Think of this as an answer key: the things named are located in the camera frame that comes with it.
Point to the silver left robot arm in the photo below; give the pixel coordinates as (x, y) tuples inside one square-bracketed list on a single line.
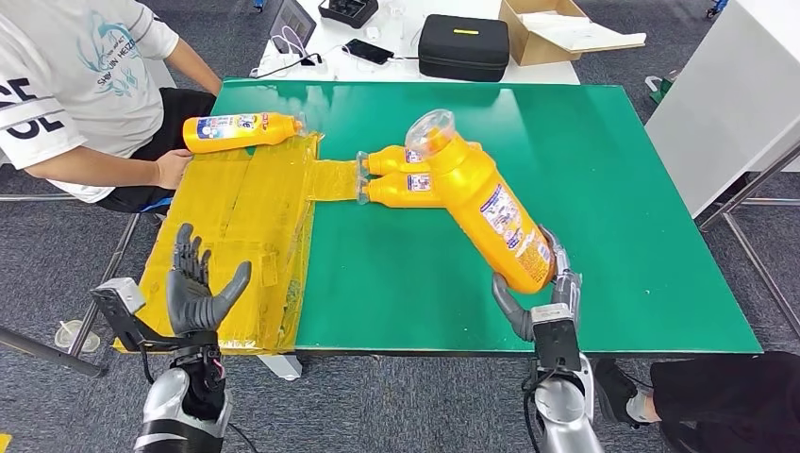
[(178, 406)]

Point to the small yellow object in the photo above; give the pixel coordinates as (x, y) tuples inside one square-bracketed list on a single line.
[(4, 445)]

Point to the brown cardboard box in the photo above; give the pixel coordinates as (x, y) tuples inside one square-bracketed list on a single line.
[(531, 53)]

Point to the orange detergent bottle clear cap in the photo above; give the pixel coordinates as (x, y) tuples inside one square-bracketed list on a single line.
[(384, 161), (475, 200), (390, 191), (275, 132)]

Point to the clear plastic lid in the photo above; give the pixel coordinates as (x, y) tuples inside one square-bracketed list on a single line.
[(75, 341)]

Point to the person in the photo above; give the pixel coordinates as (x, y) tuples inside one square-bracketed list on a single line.
[(75, 75), (719, 394)]

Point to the white sheet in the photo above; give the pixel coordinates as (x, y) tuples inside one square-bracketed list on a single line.
[(583, 34)]

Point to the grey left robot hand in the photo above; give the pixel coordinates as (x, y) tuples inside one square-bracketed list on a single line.
[(190, 306)]

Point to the dark tablet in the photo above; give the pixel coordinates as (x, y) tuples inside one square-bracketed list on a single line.
[(294, 22)]

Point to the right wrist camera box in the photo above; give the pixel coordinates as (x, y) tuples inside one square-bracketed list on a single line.
[(556, 341)]

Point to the green and white object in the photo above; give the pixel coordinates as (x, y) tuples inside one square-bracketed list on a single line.
[(659, 90)]

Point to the white power strip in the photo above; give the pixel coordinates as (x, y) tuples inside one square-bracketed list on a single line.
[(281, 64)]

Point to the grey metal tube frame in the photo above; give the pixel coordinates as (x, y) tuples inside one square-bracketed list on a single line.
[(750, 186), (103, 284)]

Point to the white table foot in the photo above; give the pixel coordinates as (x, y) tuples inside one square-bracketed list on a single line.
[(281, 369)]

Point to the person's left forearm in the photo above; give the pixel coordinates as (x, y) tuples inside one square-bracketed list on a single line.
[(197, 65)]

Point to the white table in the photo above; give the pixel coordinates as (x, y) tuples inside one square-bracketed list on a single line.
[(369, 74)]

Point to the person's right hand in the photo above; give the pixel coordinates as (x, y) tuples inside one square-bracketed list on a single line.
[(174, 170)]

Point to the person's right forearm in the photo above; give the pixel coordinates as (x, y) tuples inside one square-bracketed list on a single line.
[(94, 170)]

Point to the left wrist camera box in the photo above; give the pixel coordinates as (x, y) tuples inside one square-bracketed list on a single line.
[(119, 294)]

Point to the white cabinet panel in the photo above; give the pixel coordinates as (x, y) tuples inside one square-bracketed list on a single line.
[(719, 94)]

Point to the black zip carrying case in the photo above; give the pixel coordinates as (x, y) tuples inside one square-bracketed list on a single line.
[(464, 53)]

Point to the black smartphone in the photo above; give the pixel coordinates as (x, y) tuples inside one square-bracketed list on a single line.
[(368, 51)]

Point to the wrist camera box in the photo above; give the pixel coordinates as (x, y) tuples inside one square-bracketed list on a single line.
[(119, 294), (556, 341)]

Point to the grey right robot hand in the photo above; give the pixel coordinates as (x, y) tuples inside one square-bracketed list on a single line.
[(569, 291)]

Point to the black compartment tray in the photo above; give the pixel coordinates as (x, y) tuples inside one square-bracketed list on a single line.
[(348, 11)]

